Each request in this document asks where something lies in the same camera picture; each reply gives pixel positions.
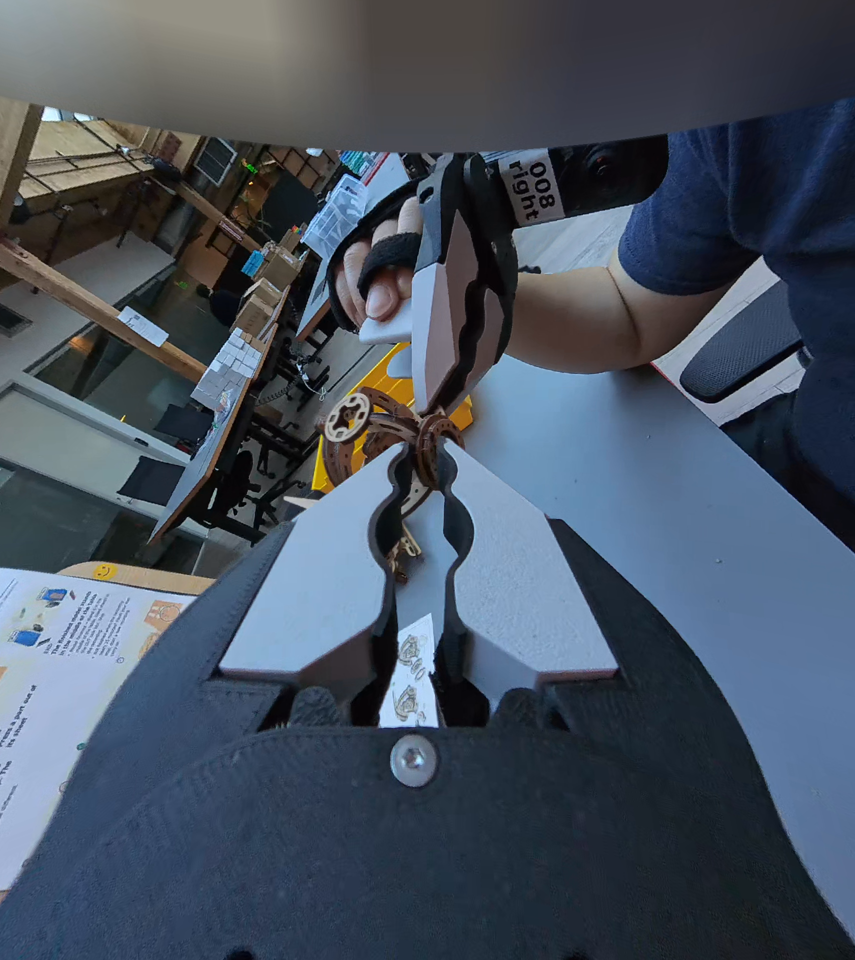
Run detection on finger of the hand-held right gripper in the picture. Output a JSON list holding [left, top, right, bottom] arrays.
[[444, 287, 510, 412], [411, 210, 489, 415]]

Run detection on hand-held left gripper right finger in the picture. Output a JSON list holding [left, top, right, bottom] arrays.
[[441, 441, 620, 710]]

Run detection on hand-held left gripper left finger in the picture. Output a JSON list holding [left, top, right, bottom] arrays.
[[217, 441, 409, 706]]

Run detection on small wooden model assembly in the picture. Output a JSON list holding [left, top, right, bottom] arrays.
[[320, 390, 468, 520]]

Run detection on person's right forearm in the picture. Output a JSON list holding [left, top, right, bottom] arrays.
[[506, 262, 721, 374]]

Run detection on large wooden model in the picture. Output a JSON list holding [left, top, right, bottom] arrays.
[[386, 525, 425, 585]]

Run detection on person's right hand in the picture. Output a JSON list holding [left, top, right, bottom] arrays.
[[333, 198, 426, 333]]

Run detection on yellow plastic bin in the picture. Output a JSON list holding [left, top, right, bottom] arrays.
[[309, 341, 475, 498]]

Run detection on open instruction booklet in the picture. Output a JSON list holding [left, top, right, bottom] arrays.
[[378, 612, 441, 729]]

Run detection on grey desk with wooden edge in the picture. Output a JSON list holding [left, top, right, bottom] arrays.
[[294, 251, 339, 342], [148, 322, 279, 543]]

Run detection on cardboard box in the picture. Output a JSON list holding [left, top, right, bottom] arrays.
[[231, 279, 284, 336], [258, 241, 305, 290]]

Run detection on black office chair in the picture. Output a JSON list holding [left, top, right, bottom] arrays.
[[116, 453, 187, 507], [678, 279, 805, 406], [153, 403, 215, 445]]

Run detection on stack of white boxes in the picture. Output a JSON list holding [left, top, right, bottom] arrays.
[[191, 328, 267, 410]]

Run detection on person's dark trousers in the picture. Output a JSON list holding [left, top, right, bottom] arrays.
[[720, 390, 855, 601]]

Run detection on paper notice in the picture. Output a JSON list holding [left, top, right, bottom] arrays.
[[117, 305, 171, 348]]

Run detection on wall vent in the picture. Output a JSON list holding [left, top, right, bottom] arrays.
[[191, 138, 240, 186]]

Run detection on wooden post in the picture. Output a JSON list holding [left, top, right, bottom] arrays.
[[0, 238, 209, 382]]

